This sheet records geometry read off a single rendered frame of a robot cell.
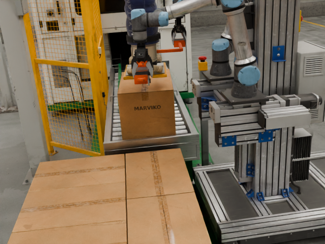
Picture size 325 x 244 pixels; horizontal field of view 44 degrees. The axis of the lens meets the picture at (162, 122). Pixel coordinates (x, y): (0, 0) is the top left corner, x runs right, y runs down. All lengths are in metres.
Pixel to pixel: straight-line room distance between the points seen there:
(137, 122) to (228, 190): 0.83
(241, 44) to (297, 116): 0.54
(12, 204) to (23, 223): 1.31
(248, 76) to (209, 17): 9.66
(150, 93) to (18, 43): 1.24
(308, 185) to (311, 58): 1.00
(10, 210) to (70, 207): 1.25
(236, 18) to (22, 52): 1.97
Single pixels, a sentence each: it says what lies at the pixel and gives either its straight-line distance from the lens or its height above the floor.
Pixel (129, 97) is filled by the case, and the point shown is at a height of 0.92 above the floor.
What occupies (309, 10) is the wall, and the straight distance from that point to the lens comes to 12.85.
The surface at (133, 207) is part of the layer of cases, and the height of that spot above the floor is 0.54.
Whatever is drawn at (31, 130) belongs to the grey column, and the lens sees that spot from 3.71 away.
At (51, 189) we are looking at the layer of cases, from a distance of 2.58.
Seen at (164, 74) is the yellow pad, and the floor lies 1.10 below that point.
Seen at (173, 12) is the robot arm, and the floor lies 1.53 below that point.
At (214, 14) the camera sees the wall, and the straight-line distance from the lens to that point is 11.81.
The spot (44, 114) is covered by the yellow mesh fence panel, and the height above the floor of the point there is 0.45.
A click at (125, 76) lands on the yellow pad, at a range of 2.68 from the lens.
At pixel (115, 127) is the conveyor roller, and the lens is 3.38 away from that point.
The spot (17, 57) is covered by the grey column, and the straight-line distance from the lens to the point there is 3.53.
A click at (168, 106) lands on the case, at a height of 0.82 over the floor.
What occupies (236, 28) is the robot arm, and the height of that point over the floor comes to 1.45.
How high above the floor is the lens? 1.79
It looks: 22 degrees down
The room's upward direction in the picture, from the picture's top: 4 degrees counter-clockwise
